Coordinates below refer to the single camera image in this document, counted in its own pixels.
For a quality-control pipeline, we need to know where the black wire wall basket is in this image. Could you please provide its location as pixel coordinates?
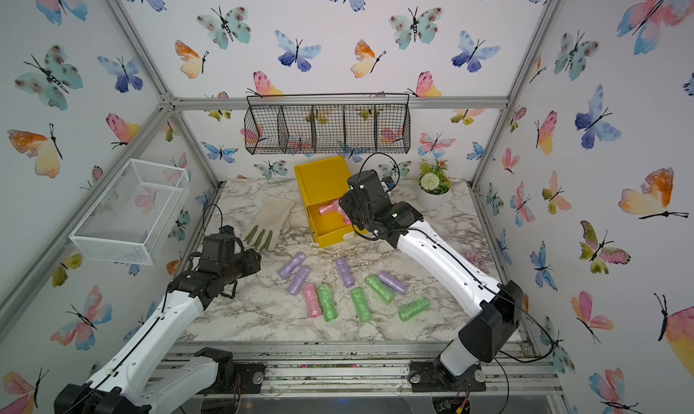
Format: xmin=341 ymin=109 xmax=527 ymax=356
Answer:
xmin=241 ymin=92 xmax=411 ymax=156

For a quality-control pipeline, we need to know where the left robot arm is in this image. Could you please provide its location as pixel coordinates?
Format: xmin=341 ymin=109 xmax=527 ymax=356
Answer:
xmin=53 ymin=225 xmax=262 ymax=413

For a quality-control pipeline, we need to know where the purple bag roll middle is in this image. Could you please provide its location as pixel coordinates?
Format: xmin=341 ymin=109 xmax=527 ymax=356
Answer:
xmin=335 ymin=257 xmax=356 ymax=289

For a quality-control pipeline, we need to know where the white mesh wall basket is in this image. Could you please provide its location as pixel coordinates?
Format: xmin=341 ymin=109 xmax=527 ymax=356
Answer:
xmin=69 ymin=159 xmax=190 ymax=266

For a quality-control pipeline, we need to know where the purple bag roll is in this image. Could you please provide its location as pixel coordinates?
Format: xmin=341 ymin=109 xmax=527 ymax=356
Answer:
xmin=335 ymin=257 xmax=356 ymax=289
xmin=378 ymin=271 xmax=408 ymax=295
xmin=278 ymin=251 xmax=307 ymax=280
xmin=287 ymin=265 xmax=311 ymax=296

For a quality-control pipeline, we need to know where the white green work glove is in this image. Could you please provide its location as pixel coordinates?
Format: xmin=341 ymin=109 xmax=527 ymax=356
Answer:
xmin=242 ymin=197 xmax=296 ymax=251

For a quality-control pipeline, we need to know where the green bag roll left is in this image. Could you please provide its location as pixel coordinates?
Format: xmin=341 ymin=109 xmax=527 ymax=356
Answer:
xmin=317 ymin=283 xmax=338 ymax=322

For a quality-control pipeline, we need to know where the potted artificial plant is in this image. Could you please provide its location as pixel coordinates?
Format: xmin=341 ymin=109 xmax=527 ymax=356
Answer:
xmin=417 ymin=159 xmax=452 ymax=211

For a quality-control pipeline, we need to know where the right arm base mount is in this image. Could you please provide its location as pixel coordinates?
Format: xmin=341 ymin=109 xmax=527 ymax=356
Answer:
xmin=407 ymin=361 xmax=486 ymax=393

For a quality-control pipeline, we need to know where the purple bag roll lower left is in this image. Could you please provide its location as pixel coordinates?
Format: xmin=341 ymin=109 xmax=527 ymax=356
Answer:
xmin=287 ymin=265 xmax=311 ymax=296

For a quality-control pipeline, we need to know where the green bag roll upper right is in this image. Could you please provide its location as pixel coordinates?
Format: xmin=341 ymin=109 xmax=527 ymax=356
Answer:
xmin=365 ymin=275 xmax=395 ymax=305

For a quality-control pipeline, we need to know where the purple bag roll right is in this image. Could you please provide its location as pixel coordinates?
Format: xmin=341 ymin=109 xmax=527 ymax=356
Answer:
xmin=378 ymin=271 xmax=408 ymax=295

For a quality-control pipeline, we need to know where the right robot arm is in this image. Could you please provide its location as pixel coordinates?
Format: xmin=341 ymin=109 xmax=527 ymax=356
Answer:
xmin=339 ymin=170 xmax=524 ymax=378

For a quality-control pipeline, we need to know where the purple bag roll upper left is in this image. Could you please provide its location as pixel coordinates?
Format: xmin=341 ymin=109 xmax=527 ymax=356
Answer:
xmin=278 ymin=251 xmax=307 ymax=280

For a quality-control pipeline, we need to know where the green bag roll far right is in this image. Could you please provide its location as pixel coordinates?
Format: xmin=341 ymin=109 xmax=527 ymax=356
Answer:
xmin=398 ymin=297 xmax=430 ymax=322

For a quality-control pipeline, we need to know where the green bag roll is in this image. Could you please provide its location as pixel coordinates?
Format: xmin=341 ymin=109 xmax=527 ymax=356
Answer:
xmin=398 ymin=297 xmax=430 ymax=322
xmin=317 ymin=283 xmax=338 ymax=322
xmin=350 ymin=288 xmax=372 ymax=324
xmin=365 ymin=275 xmax=395 ymax=305

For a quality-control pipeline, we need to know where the yellow drawer cabinet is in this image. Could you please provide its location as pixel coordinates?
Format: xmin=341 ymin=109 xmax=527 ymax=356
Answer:
xmin=295 ymin=156 xmax=355 ymax=248

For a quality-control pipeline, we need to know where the green bag roll middle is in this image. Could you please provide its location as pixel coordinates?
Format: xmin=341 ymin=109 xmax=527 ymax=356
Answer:
xmin=350 ymin=288 xmax=372 ymax=324

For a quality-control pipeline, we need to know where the pink coral ornament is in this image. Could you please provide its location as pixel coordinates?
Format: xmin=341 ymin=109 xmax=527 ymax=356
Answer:
xmin=464 ymin=250 xmax=490 ymax=275

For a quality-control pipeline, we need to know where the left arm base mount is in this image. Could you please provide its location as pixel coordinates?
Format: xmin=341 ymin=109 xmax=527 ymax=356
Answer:
xmin=194 ymin=347 xmax=266 ymax=395

